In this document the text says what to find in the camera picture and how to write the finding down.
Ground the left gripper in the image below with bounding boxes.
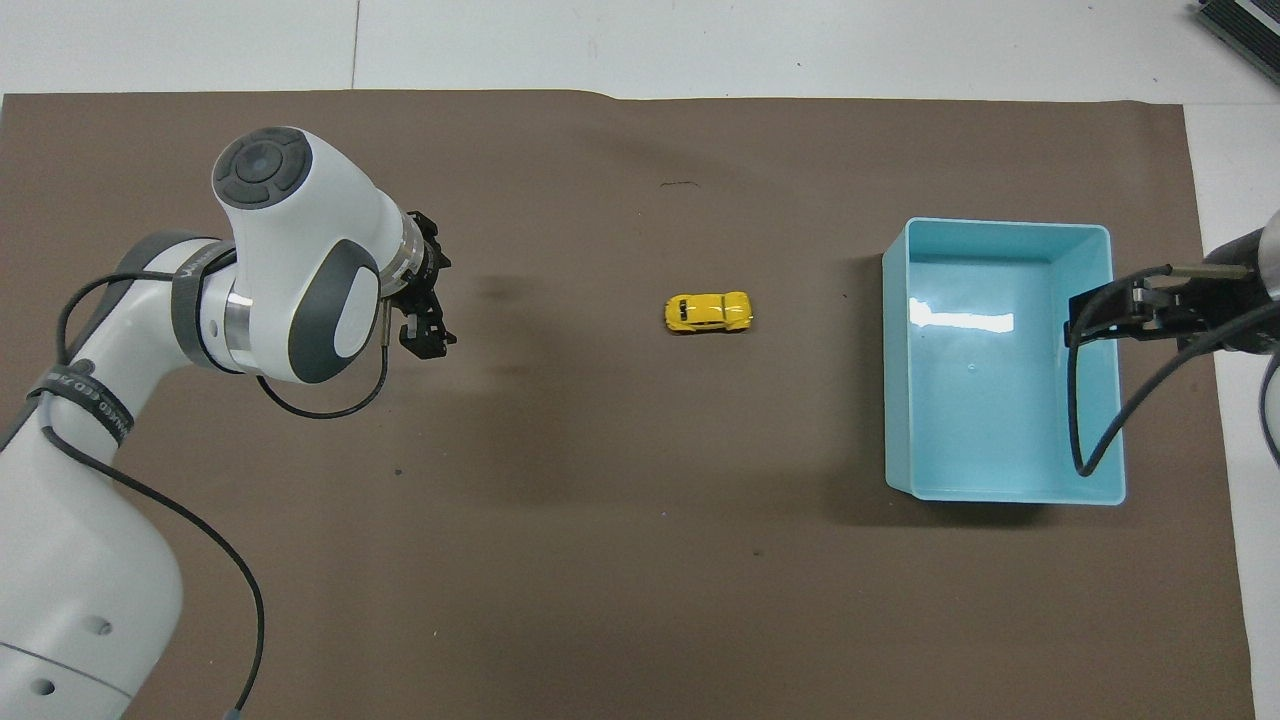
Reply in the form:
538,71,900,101
398,210,459,360

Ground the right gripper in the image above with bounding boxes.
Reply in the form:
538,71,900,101
1148,232,1267,354

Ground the yellow toy beetle car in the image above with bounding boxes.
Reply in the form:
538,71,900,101
662,290,755,337

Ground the light blue plastic bin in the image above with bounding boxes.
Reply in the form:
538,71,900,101
881,217,1128,506

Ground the black stand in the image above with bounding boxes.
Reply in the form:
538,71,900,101
1194,0,1280,63

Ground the black cable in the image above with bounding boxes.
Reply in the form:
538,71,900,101
1063,261,1280,477
35,255,391,720

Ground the black cable strap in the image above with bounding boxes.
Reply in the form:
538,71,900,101
25,363,137,453
168,244,241,357

